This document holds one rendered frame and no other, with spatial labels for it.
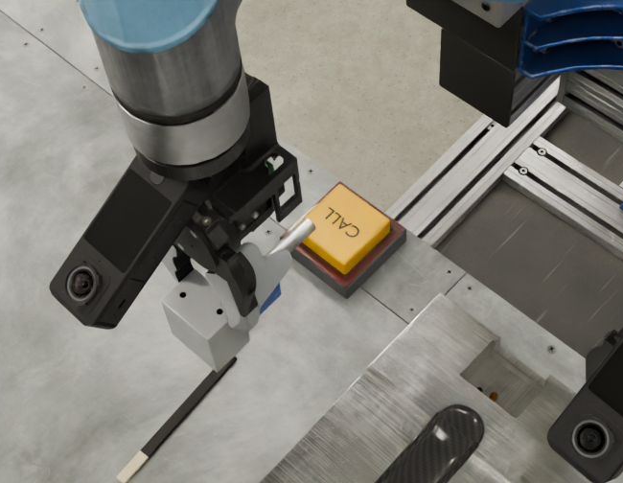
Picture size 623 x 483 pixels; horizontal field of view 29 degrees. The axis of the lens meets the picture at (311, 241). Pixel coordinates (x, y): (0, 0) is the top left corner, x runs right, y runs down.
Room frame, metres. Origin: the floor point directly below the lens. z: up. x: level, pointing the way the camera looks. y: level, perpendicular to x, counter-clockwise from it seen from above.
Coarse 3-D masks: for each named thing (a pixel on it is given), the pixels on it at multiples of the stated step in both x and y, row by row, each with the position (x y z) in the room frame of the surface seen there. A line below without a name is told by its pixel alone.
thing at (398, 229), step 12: (384, 216) 0.57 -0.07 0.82; (288, 228) 0.57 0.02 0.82; (396, 228) 0.55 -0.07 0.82; (384, 240) 0.54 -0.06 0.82; (300, 252) 0.54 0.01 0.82; (372, 252) 0.53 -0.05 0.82; (324, 264) 0.52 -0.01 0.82; (360, 264) 0.52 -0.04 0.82; (336, 276) 0.51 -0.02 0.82; (348, 276) 0.51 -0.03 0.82
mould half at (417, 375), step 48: (432, 336) 0.41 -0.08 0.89; (480, 336) 0.40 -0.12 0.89; (384, 384) 0.37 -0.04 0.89; (432, 384) 0.37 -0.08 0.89; (336, 432) 0.34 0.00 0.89; (384, 432) 0.34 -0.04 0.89; (528, 432) 0.32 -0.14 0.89; (288, 480) 0.31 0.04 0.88; (336, 480) 0.31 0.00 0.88; (480, 480) 0.29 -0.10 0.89; (528, 480) 0.29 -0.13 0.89; (576, 480) 0.28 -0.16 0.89
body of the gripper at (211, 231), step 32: (256, 96) 0.46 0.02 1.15; (256, 128) 0.45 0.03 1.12; (224, 160) 0.41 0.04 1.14; (256, 160) 0.45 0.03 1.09; (288, 160) 0.45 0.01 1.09; (224, 192) 0.43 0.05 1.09; (256, 192) 0.43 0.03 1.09; (192, 224) 0.41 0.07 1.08; (224, 224) 0.41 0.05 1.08; (256, 224) 0.43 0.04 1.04; (192, 256) 0.41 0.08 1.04
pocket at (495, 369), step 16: (496, 352) 0.40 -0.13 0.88; (480, 368) 0.39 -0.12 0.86; (496, 368) 0.39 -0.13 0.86; (512, 368) 0.38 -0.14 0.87; (528, 368) 0.38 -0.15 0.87; (480, 384) 0.38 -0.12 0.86; (496, 384) 0.38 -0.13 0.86; (512, 384) 0.37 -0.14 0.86; (528, 384) 0.37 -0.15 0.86; (544, 384) 0.36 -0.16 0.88; (512, 400) 0.36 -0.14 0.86; (528, 400) 0.36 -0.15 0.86
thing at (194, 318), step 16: (304, 224) 0.49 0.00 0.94; (288, 240) 0.48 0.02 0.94; (192, 272) 0.45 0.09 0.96; (176, 288) 0.44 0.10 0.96; (192, 288) 0.44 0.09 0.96; (208, 288) 0.44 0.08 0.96; (176, 304) 0.43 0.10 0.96; (192, 304) 0.43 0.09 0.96; (208, 304) 0.42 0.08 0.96; (176, 320) 0.42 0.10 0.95; (192, 320) 0.41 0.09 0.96; (208, 320) 0.41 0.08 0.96; (224, 320) 0.41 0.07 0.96; (176, 336) 0.43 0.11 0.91; (192, 336) 0.41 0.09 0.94; (208, 336) 0.40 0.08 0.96; (224, 336) 0.40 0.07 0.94; (240, 336) 0.41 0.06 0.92; (208, 352) 0.40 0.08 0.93; (224, 352) 0.40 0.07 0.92
